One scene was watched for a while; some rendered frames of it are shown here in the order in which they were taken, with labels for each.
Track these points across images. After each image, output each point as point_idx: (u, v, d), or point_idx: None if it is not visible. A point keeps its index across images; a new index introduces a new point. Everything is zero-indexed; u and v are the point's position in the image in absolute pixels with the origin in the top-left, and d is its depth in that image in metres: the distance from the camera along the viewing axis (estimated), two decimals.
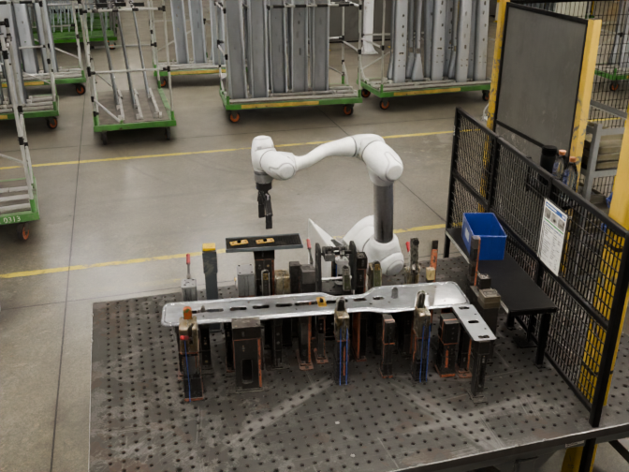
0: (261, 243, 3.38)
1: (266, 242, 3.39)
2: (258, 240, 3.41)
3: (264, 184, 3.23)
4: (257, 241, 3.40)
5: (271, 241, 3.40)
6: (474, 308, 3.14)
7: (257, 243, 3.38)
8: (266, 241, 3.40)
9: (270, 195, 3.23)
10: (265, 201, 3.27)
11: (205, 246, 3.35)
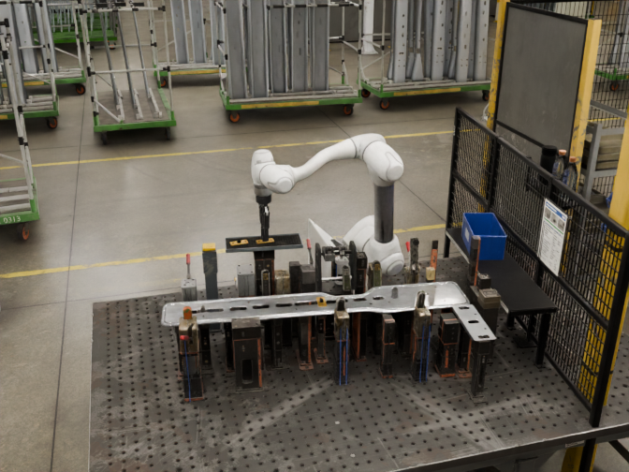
0: (261, 243, 3.38)
1: (266, 242, 3.39)
2: (258, 240, 3.41)
3: (264, 198, 3.27)
4: (257, 241, 3.40)
5: (271, 241, 3.40)
6: (474, 308, 3.14)
7: (257, 243, 3.38)
8: (266, 241, 3.40)
9: (269, 213, 3.28)
10: (263, 215, 3.32)
11: (205, 246, 3.35)
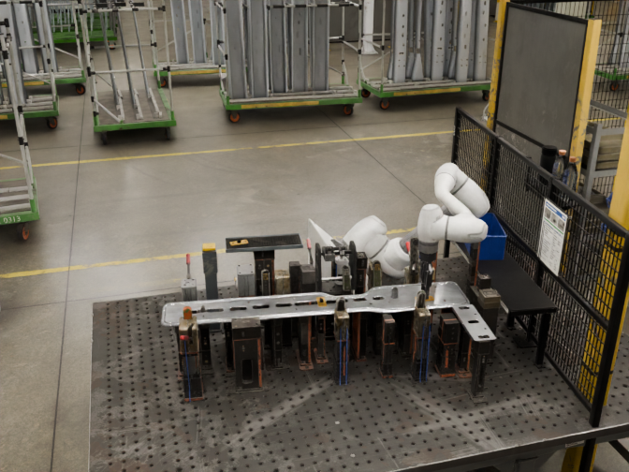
0: None
1: (426, 300, 3.19)
2: None
3: (429, 255, 3.07)
4: (416, 298, 3.21)
5: (431, 299, 3.19)
6: (474, 308, 3.14)
7: None
8: (426, 299, 3.20)
9: (433, 271, 3.08)
10: (426, 272, 3.13)
11: (205, 246, 3.35)
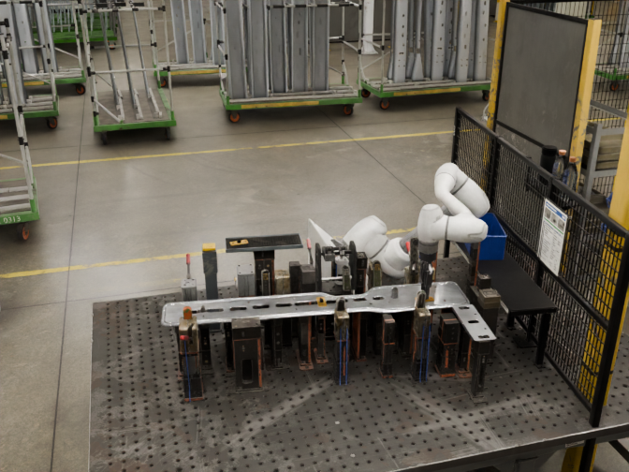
0: None
1: (426, 301, 3.19)
2: None
3: (429, 255, 3.07)
4: (416, 299, 3.21)
5: (431, 300, 3.20)
6: (474, 308, 3.14)
7: None
8: (426, 300, 3.20)
9: (433, 271, 3.08)
10: (426, 272, 3.12)
11: (205, 246, 3.35)
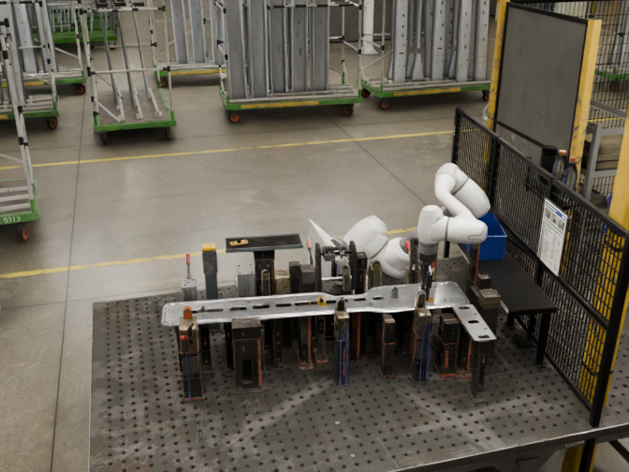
0: None
1: (426, 301, 3.19)
2: None
3: (429, 257, 3.08)
4: (416, 299, 3.21)
5: (431, 300, 3.20)
6: (474, 308, 3.14)
7: None
8: (426, 300, 3.20)
9: (433, 272, 3.08)
10: (426, 273, 3.13)
11: (205, 246, 3.35)
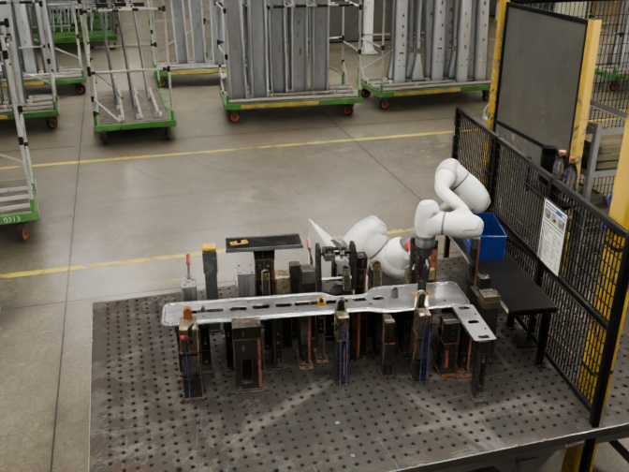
0: None
1: None
2: (415, 292, 3.26)
3: (425, 250, 3.12)
4: (414, 293, 3.25)
5: (429, 294, 3.24)
6: (474, 308, 3.14)
7: (414, 295, 3.23)
8: None
9: (430, 265, 3.12)
10: (423, 268, 3.17)
11: (205, 246, 3.35)
